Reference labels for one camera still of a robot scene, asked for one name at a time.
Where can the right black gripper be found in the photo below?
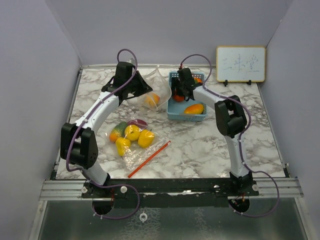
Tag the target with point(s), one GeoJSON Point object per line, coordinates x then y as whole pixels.
{"type": "Point", "coordinates": [175, 83]}

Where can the orange tangerine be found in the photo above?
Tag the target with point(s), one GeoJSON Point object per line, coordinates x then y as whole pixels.
{"type": "Point", "coordinates": [178, 98]}

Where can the yellow bell pepper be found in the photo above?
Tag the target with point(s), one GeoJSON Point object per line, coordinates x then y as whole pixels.
{"type": "Point", "coordinates": [146, 138]}

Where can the red zipper clear bag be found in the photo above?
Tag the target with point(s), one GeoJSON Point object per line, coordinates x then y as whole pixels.
{"type": "Point", "coordinates": [137, 157]}

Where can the clear bag white zipper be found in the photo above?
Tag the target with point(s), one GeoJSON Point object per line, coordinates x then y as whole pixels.
{"type": "Point", "coordinates": [160, 86]}

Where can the orange persimmon with leaves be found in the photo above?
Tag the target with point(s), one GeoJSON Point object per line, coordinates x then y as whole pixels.
{"type": "Point", "coordinates": [198, 80]}

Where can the blue perforated plastic basket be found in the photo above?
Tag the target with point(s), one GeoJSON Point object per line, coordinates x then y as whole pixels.
{"type": "Point", "coordinates": [175, 111]}

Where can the small whiteboard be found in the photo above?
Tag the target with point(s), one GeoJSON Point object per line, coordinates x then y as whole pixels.
{"type": "Point", "coordinates": [240, 64]}

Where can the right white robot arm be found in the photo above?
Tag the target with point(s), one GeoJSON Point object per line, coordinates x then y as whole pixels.
{"type": "Point", "coordinates": [230, 119]}

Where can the yellow pear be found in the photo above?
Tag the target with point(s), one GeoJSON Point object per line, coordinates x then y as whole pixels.
{"type": "Point", "coordinates": [132, 132]}
{"type": "Point", "coordinates": [122, 145]}

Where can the aluminium rail frame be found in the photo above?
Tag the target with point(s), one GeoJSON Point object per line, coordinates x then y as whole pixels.
{"type": "Point", "coordinates": [69, 190]}

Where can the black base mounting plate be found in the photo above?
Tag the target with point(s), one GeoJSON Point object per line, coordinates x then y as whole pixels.
{"type": "Point", "coordinates": [127, 193]}

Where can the yellow orange fruit front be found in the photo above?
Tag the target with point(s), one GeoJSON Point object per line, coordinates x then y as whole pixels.
{"type": "Point", "coordinates": [152, 100]}

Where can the green orange mango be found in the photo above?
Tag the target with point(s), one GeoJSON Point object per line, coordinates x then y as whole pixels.
{"type": "Point", "coordinates": [118, 131]}

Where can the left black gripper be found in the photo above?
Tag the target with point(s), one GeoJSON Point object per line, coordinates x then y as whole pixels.
{"type": "Point", "coordinates": [144, 88]}

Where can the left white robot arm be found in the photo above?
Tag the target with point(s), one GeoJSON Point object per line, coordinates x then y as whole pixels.
{"type": "Point", "coordinates": [78, 145]}

